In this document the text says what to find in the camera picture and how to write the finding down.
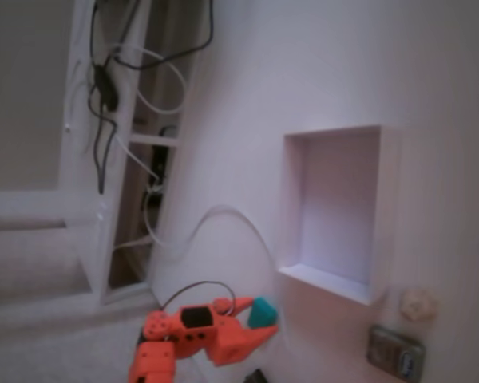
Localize green cube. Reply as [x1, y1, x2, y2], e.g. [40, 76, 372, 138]
[245, 294, 279, 330]

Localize black cable with inline block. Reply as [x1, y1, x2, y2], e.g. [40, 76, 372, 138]
[86, 0, 216, 196]

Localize crumpled white paper ball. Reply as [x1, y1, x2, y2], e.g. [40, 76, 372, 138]
[399, 287, 441, 322]

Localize grey foil packet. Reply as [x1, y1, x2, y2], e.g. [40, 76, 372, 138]
[366, 325, 427, 380]

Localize small black square box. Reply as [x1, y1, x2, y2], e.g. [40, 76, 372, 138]
[244, 368, 270, 383]

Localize white frame structure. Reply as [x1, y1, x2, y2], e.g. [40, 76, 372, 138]
[0, 0, 196, 308]

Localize white cardboard bin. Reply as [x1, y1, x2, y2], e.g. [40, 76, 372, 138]
[275, 124, 404, 308]

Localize white looped cable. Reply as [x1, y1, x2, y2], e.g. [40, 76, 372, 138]
[111, 43, 187, 117]

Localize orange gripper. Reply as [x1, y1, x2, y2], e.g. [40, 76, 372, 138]
[174, 297, 279, 367]

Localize long white cable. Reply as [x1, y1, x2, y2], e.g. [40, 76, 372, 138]
[142, 181, 295, 352]

